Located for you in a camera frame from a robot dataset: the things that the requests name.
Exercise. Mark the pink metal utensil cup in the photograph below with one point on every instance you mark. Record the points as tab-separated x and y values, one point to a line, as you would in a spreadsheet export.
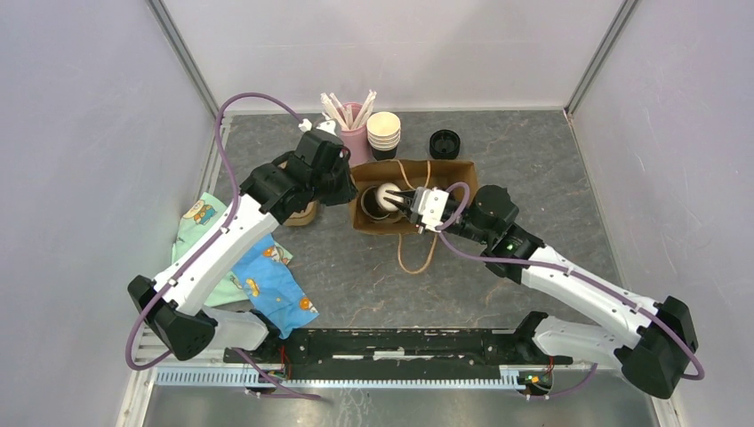
356	141

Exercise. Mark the stack of paper cups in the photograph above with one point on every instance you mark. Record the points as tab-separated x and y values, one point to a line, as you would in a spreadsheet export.
383	135

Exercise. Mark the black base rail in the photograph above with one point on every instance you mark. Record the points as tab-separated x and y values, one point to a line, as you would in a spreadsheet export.
401	354

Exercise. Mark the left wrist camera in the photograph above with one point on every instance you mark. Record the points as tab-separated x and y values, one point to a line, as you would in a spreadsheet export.
324	123

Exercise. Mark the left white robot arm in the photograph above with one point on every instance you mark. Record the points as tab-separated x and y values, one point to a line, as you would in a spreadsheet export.
172	304

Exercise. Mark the stack of black lids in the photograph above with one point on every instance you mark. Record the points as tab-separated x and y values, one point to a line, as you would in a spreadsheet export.
444	144

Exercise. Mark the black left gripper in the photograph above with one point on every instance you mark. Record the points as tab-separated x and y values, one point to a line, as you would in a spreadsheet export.
348	189

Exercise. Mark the brown cardboard cup carriers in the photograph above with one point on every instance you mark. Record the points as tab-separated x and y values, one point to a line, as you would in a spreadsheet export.
304	217

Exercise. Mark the green patterned cloth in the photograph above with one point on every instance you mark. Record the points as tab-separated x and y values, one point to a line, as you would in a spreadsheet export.
195	227

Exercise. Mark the brown paper takeout bag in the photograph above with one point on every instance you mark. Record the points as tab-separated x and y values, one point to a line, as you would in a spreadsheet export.
408	174

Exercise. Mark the blue patterned cloth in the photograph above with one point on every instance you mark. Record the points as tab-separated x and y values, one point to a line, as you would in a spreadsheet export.
263	274

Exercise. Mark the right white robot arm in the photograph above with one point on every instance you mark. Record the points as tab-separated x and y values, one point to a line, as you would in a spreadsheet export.
652	343

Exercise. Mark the wooden stirrers in wrappers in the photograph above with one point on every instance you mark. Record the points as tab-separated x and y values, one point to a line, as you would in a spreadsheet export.
345	115

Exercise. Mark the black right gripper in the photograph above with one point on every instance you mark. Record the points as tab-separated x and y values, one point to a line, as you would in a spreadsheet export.
413	218

